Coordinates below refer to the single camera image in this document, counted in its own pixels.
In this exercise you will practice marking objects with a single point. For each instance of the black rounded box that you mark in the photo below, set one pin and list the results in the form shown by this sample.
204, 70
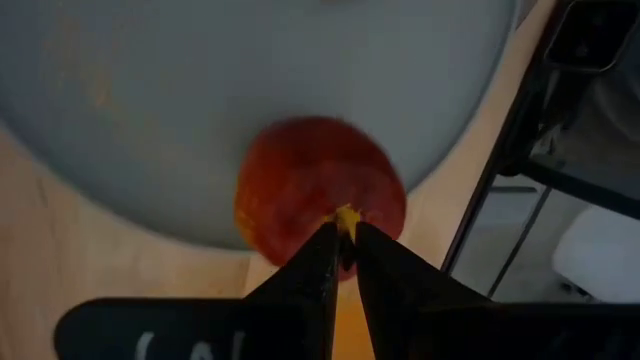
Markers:
590, 35

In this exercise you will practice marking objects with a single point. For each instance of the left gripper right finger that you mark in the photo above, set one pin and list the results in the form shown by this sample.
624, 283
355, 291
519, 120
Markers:
450, 330

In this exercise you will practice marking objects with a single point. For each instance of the red apple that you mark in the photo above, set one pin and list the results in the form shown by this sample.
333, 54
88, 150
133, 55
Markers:
310, 175

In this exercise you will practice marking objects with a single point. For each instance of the white rounded object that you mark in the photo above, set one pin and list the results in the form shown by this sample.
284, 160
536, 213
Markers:
600, 255

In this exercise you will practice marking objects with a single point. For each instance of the grey round plate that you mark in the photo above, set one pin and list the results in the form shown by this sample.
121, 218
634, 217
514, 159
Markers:
200, 100

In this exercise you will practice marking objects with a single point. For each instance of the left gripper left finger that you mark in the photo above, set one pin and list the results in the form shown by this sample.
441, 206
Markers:
225, 330

